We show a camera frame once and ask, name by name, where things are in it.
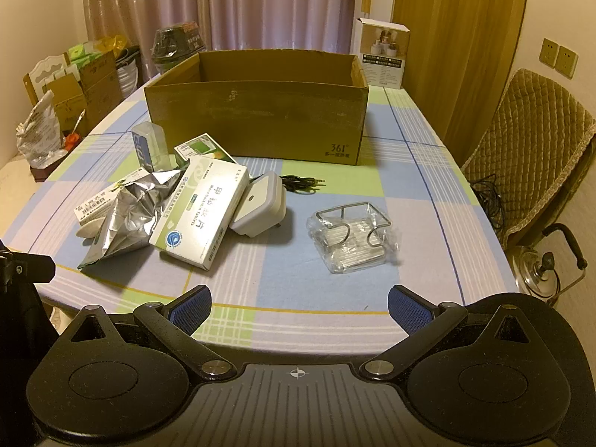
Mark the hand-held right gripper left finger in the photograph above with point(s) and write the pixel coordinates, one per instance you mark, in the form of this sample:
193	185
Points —
191	309

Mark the steel kettle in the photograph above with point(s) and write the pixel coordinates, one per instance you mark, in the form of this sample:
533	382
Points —
535	274

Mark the chair with quilted cover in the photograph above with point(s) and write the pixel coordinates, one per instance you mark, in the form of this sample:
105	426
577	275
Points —
535	149

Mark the white medicine tablet box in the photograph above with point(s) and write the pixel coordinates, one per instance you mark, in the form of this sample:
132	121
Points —
200	214

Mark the green white spray box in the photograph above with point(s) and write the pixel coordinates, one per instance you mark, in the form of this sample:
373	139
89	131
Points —
205	148

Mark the clear bag with papers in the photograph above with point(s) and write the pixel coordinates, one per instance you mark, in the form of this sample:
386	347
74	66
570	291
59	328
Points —
39	130

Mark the silver foil bag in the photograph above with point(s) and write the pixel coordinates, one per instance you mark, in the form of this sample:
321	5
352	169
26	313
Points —
125	214

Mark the pink curtain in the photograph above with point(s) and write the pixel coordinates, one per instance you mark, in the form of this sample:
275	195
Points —
233	4

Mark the dark plastic-wrapped bundle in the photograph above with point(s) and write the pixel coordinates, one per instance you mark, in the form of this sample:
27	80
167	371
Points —
177	46

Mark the green packets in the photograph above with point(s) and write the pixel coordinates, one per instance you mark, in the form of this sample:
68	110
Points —
84	52

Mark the small cardboard carton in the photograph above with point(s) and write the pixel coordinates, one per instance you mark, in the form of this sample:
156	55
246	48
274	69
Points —
67	102

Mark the gold wall socket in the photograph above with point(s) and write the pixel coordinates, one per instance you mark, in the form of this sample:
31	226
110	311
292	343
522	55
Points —
549	52
567	61

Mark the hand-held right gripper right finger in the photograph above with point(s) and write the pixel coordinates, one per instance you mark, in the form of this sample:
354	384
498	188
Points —
409	309

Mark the large cardboard carton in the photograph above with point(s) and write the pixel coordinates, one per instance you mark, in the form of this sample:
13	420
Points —
100	84

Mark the dark wooden stand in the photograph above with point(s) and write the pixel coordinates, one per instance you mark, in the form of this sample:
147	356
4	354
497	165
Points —
44	167

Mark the brown cardboard box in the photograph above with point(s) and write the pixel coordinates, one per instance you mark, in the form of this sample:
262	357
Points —
256	121

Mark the white plug-in night light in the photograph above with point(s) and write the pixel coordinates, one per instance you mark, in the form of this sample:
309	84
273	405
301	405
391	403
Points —
256	200

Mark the clear plastic box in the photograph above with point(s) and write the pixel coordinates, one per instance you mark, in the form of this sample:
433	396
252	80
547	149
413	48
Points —
149	144

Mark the stack of white bowls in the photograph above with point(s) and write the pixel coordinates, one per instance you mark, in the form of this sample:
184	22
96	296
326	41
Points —
126	74

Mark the wooden door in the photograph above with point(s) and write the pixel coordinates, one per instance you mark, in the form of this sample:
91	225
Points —
465	32

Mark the white product box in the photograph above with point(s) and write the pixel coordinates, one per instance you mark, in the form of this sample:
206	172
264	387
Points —
382	65

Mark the beige plastic spoon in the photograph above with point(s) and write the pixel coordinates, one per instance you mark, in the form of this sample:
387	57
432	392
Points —
91	229

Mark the white ointment box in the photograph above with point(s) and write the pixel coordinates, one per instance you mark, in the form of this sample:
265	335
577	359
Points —
93	205

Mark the yellow plastic bag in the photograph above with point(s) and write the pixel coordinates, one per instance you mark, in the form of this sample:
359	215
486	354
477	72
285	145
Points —
111	44

